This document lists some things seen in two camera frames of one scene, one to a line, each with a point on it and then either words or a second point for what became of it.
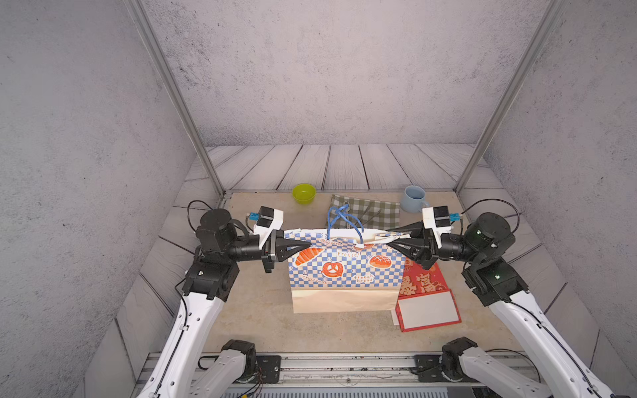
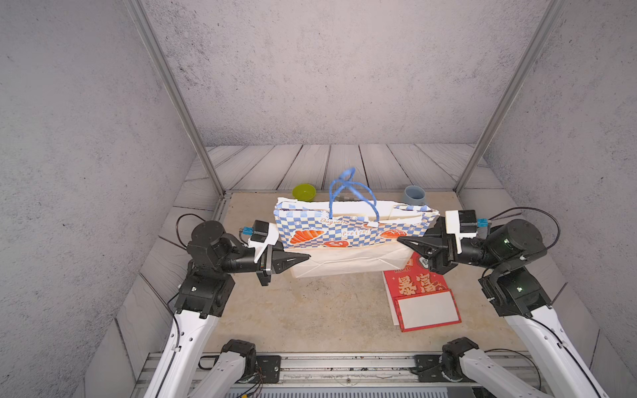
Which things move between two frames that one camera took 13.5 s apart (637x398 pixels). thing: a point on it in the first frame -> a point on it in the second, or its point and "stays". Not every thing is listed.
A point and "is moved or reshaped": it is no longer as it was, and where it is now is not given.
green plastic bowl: [303, 194] stays
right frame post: [550, 14] stays
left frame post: [138, 14] stays
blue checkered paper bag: [346, 269] is moved or reshaped
